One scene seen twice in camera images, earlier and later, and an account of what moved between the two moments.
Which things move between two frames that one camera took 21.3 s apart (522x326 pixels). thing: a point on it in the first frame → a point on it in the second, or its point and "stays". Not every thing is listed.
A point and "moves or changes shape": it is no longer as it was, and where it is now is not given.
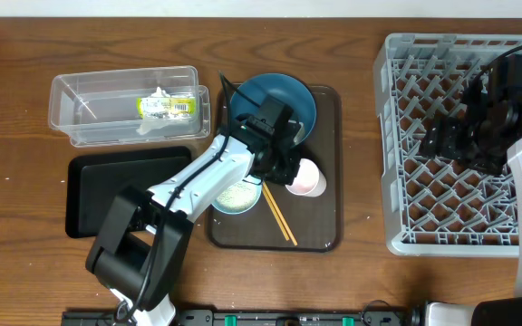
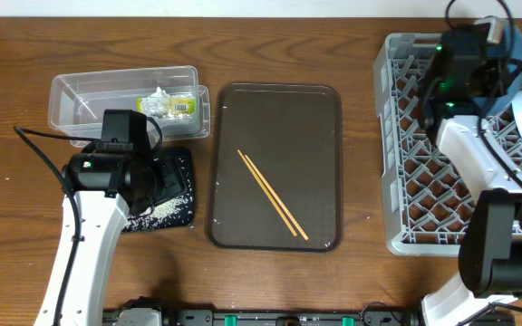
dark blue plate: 244,106 → 511,46
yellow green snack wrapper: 161,107 stays
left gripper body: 282,152 → 149,183
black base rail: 260,317 stays
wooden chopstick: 279,213 → 268,186
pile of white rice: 238,196 moves or changes shape
